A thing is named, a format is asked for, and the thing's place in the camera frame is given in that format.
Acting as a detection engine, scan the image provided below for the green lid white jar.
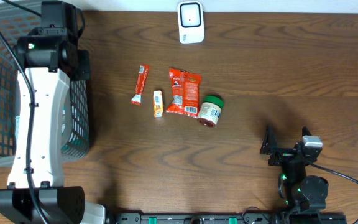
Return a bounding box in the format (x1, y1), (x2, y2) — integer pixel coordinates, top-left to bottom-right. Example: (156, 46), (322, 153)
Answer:
(197, 95), (224, 128)

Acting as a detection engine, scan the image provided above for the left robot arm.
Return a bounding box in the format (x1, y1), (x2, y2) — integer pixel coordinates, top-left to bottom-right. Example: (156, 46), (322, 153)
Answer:
(0, 1), (112, 223)

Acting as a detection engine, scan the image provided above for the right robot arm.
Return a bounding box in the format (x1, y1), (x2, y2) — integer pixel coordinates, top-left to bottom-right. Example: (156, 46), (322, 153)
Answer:
(260, 126), (329, 223)

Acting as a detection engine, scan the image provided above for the small orange juice box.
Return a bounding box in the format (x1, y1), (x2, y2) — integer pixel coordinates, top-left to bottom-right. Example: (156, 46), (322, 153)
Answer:
(153, 90), (163, 118)

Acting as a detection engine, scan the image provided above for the grey plastic mesh basket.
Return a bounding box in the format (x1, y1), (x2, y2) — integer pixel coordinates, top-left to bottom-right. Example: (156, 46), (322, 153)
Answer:
(0, 1), (90, 167)

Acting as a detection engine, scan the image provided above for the white barcode scanner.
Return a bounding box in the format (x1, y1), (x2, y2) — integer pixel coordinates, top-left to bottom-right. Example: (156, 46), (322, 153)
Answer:
(177, 1), (205, 44)

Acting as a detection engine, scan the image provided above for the red snack stick packet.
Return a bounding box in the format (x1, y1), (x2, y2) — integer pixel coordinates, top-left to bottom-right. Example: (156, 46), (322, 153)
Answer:
(131, 64), (150, 105)

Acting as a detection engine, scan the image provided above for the orange red snack pouch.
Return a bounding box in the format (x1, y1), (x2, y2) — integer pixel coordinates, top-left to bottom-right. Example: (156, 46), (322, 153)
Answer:
(166, 68), (202, 118)

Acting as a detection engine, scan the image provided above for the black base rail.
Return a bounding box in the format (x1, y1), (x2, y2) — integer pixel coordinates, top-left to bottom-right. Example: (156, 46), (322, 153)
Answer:
(111, 211), (347, 224)

